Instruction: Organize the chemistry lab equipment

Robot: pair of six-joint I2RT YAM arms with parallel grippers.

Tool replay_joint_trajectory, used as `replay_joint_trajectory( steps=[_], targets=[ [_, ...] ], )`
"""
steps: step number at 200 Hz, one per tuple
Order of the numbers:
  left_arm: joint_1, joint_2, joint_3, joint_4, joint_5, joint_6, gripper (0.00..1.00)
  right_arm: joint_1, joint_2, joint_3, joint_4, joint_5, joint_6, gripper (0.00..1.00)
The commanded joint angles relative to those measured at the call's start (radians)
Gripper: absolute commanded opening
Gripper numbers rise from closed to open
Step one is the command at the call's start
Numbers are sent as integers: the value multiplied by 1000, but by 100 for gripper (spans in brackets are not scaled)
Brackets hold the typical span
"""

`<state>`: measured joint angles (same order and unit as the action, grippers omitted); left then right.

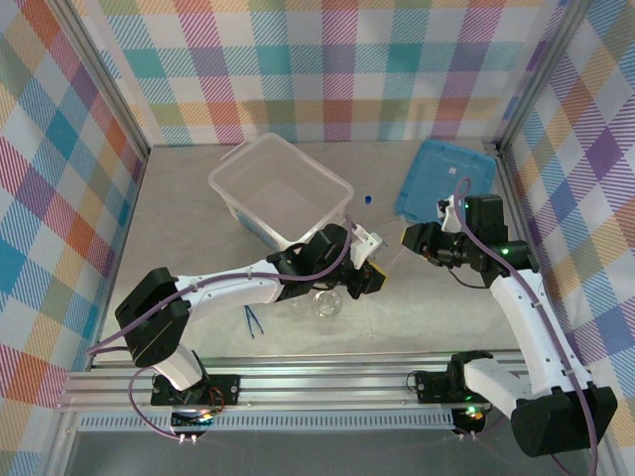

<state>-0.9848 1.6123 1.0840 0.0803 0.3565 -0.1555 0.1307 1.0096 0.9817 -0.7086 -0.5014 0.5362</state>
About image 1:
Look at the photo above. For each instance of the clear glass flask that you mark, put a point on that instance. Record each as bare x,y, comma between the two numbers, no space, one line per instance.
327,305

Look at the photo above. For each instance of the blue plastic tweezers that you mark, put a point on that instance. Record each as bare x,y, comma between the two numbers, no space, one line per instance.
247,311

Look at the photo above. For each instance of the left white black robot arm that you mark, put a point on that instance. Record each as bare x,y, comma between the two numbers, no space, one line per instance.
228,290

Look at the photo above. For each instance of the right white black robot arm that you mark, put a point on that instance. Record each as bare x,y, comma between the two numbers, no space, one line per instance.
526,317

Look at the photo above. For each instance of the blue plastic bin lid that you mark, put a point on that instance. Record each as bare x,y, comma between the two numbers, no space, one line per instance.
436,173

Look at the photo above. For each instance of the clear plastic storage bin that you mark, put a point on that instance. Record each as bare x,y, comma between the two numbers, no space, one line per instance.
278,193

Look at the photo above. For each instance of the aluminium frame side rail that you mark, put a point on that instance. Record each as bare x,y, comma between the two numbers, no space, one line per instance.
508,181

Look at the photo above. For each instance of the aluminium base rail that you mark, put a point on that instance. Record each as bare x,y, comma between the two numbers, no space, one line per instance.
322,382

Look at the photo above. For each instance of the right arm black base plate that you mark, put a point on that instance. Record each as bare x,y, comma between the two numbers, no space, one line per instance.
431,387

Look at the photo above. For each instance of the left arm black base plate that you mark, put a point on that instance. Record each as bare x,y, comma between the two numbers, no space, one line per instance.
228,389

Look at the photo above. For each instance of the aluminium frame post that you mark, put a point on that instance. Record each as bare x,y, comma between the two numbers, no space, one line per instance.
540,74
101,74

